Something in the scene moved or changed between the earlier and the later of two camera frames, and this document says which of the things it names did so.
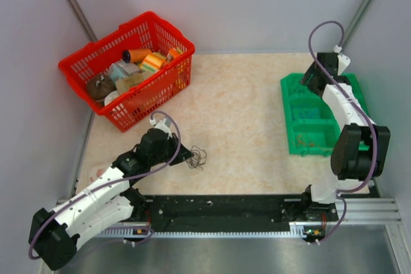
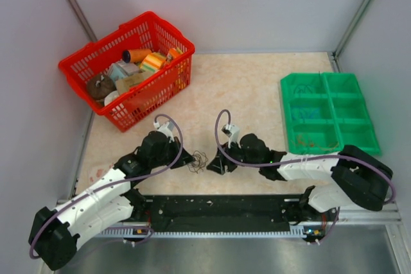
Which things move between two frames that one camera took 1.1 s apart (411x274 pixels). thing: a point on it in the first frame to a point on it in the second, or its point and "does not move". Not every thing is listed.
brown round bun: x=99 y=86 does not move
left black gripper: x=183 y=154 does not move
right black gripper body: x=307 y=79 to x=239 y=153
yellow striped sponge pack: x=153 y=62 does not move
